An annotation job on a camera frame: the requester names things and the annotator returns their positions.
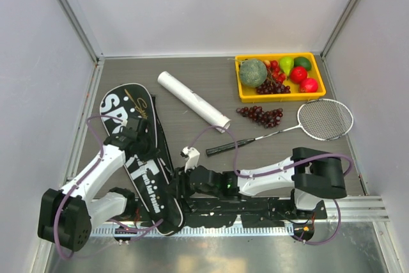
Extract black racket bag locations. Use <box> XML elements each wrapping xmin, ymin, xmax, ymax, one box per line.
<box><xmin>99</xmin><ymin>83</ymin><xmax>185</xmax><ymax>236</ymax></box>

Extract white shuttlecock tube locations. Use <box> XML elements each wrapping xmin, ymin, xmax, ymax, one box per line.
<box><xmin>157</xmin><ymin>71</ymin><xmax>231</xmax><ymax>129</ymax></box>

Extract yellow plastic tray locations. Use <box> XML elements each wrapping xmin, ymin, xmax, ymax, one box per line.
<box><xmin>234</xmin><ymin>52</ymin><xmax>327</xmax><ymax>103</ymax></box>

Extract badminton racket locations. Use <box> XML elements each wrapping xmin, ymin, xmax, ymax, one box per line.
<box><xmin>206</xmin><ymin>98</ymin><xmax>354</xmax><ymax>157</ymax></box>

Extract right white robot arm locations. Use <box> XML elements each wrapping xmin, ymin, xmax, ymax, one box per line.
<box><xmin>168</xmin><ymin>147</ymin><xmax>346</xmax><ymax>218</ymax></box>

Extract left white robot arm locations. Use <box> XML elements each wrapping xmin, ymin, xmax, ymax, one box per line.
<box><xmin>37</xmin><ymin>118</ymin><xmax>158</xmax><ymax>252</ymax></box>

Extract dark red grape bunch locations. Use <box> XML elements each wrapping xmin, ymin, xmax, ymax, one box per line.
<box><xmin>236</xmin><ymin>105</ymin><xmax>283</xmax><ymax>129</ymax></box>

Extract grape bunch in tray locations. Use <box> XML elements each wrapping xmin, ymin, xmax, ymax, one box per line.
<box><xmin>256</xmin><ymin>80</ymin><xmax>291</xmax><ymax>95</ymax></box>

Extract green netted melon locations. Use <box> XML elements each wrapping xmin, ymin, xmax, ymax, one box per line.
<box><xmin>239</xmin><ymin>59</ymin><xmax>268</xmax><ymax>88</ymax></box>

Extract red cherries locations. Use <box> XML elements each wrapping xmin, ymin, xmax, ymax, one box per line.
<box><xmin>262</xmin><ymin>60</ymin><xmax>287</xmax><ymax>84</ymax></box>

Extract red pomegranate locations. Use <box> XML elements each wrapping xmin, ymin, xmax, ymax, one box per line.
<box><xmin>299</xmin><ymin>78</ymin><xmax>319</xmax><ymax>93</ymax></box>

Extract red apple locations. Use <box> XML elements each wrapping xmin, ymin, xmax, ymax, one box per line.
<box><xmin>289</xmin><ymin>66</ymin><xmax>308</xmax><ymax>84</ymax></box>

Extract green pear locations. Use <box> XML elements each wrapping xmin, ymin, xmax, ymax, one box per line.
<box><xmin>279</xmin><ymin>56</ymin><xmax>294</xmax><ymax>75</ymax></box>

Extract green lime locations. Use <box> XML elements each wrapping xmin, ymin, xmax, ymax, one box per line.
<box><xmin>294</xmin><ymin>56</ymin><xmax>312</xmax><ymax>71</ymax></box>

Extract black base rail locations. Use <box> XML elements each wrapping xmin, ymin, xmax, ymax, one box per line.
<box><xmin>132</xmin><ymin>196</ymin><xmax>327</xmax><ymax>228</ymax></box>

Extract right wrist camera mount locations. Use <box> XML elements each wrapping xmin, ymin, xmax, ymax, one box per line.
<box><xmin>181</xmin><ymin>146</ymin><xmax>200</xmax><ymax>172</ymax></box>

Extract white slotted cable duct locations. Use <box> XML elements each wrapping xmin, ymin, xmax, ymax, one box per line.
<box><xmin>90</xmin><ymin>222</ymin><xmax>294</xmax><ymax>240</ymax></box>

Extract aluminium frame bars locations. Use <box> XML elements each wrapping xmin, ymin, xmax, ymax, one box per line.
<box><xmin>38</xmin><ymin>0</ymin><xmax>106</xmax><ymax>66</ymax></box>

